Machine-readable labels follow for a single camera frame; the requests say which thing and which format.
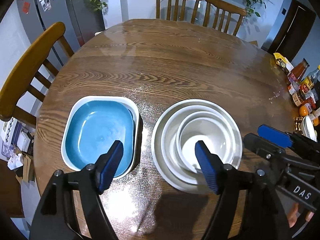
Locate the orange fruit front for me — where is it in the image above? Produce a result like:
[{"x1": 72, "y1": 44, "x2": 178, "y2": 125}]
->
[{"x1": 299, "y1": 105, "x2": 309, "y2": 117}]

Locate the blue dish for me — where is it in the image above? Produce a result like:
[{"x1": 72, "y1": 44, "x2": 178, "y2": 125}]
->
[{"x1": 64, "y1": 100, "x2": 136, "y2": 178}]

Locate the large white bowl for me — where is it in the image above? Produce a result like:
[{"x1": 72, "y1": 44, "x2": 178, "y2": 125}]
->
[{"x1": 151, "y1": 99, "x2": 243, "y2": 194}]

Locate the vinegar bottle yellow cap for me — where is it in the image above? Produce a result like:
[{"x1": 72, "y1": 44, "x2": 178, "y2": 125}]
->
[{"x1": 300, "y1": 65, "x2": 320, "y2": 94}]

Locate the beige tube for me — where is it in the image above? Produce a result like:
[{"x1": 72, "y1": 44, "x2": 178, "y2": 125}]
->
[{"x1": 309, "y1": 108, "x2": 320, "y2": 121}]

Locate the grey refrigerator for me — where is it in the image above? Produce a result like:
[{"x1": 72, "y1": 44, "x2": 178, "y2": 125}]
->
[{"x1": 16, "y1": 0, "x2": 106, "y2": 66}]

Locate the small white ramekin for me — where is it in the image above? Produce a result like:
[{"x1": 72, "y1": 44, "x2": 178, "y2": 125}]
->
[{"x1": 176, "y1": 111, "x2": 235, "y2": 173}]

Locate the white bowl with black rim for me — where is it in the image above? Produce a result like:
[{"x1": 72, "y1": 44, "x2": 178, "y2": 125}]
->
[{"x1": 301, "y1": 116, "x2": 317, "y2": 142}]

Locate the brown sauce jar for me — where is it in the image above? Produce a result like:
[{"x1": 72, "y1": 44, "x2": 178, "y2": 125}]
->
[{"x1": 292, "y1": 91, "x2": 305, "y2": 107}]

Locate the yellow snack packet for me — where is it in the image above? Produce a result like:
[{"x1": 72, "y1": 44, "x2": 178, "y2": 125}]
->
[{"x1": 273, "y1": 53, "x2": 293, "y2": 74}]

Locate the wooden bead trivet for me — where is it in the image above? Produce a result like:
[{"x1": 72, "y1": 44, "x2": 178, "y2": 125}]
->
[{"x1": 295, "y1": 116, "x2": 304, "y2": 134}]

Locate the orange fruit right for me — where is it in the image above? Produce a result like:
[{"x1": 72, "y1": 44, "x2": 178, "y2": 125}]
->
[{"x1": 312, "y1": 118, "x2": 319, "y2": 127}]

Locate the small white label jar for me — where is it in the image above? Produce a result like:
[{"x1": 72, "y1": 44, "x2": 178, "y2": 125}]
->
[{"x1": 288, "y1": 82, "x2": 299, "y2": 95}]

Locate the hanging green plant right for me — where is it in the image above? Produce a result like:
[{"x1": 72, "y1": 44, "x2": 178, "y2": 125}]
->
[{"x1": 245, "y1": 0, "x2": 266, "y2": 18}]

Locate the dark door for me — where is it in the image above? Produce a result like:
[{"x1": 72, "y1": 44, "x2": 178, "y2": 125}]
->
[{"x1": 267, "y1": 0, "x2": 316, "y2": 61}]

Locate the red lid chili jar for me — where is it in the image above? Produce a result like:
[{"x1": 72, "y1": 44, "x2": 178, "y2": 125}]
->
[{"x1": 303, "y1": 96, "x2": 316, "y2": 113}]

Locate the person's hand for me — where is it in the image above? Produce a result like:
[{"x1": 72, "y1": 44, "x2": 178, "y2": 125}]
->
[{"x1": 287, "y1": 203, "x2": 314, "y2": 228}]

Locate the back wooden chair right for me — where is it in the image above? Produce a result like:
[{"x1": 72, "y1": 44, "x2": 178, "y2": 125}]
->
[{"x1": 202, "y1": 0, "x2": 247, "y2": 36}]

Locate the orange fruit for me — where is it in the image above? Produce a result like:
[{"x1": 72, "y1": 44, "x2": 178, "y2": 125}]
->
[
  {"x1": 299, "y1": 105, "x2": 309, "y2": 117},
  {"x1": 312, "y1": 118, "x2": 319, "y2": 127}
]

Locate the red sauce bottle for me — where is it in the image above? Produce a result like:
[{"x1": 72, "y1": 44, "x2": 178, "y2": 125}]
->
[{"x1": 287, "y1": 58, "x2": 310, "y2": 83}]

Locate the medium white bowl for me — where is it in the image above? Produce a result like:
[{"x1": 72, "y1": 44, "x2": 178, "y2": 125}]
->
[{"x1": 151, "y1": 99, "x2": 242, "y2": 193}]

